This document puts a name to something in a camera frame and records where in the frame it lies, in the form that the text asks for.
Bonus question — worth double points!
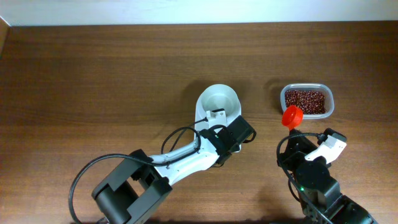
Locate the orange plastic measuring scoop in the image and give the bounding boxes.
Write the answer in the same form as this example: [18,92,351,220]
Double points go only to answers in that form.
[282,105,303,131]

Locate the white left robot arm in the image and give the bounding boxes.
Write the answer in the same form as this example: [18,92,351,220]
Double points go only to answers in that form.
[91,116,256,224]

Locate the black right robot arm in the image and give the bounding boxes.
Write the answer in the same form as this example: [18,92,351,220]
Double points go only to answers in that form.
[276,128,377,224]

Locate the white digital kitchen scale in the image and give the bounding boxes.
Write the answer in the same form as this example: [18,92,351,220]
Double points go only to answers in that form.
[193,93,243,153]

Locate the red beans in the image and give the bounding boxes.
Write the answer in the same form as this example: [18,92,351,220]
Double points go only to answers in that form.
[284,90,326,114]

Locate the clear plastic container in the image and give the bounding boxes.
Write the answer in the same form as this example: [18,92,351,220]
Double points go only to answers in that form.
[280,83,335,119]

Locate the white round bowl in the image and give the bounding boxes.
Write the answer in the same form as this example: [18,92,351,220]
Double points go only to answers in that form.
[196,84,242,118]

